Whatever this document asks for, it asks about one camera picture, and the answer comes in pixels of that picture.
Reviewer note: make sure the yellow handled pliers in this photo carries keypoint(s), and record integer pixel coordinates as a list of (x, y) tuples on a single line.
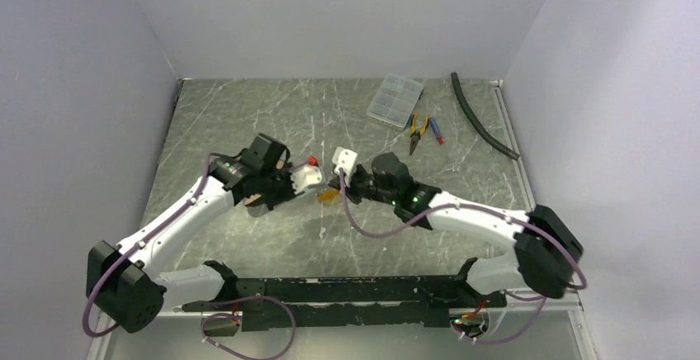
[(417, 130)]

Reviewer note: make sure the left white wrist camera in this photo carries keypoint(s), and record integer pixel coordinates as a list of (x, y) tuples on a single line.
[(306, 178)]

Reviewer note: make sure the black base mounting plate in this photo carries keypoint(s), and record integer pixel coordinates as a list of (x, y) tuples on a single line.
[(280, 302)]

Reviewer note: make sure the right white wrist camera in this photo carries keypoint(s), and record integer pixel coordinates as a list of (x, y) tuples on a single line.
[(344, 160)]

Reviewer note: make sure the clear plastic organizer box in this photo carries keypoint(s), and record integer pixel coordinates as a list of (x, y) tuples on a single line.
[(395, 100)]

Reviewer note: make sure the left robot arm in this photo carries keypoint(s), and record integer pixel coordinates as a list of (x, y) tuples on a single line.
[(127, 282)]

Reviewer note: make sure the orange transparent sunglasses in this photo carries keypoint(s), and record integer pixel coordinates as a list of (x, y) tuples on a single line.
[(327, 195)]

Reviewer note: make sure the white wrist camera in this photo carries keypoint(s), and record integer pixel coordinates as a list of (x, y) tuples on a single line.
[(344, 160), (306, 178)]

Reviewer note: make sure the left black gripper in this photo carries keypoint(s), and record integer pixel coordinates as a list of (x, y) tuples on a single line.
[(289, 192)]

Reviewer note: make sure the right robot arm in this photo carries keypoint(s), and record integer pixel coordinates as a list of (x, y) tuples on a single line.
[(540, 251)]

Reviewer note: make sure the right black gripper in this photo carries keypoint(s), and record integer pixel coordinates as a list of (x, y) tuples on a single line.
[(349, 187)]

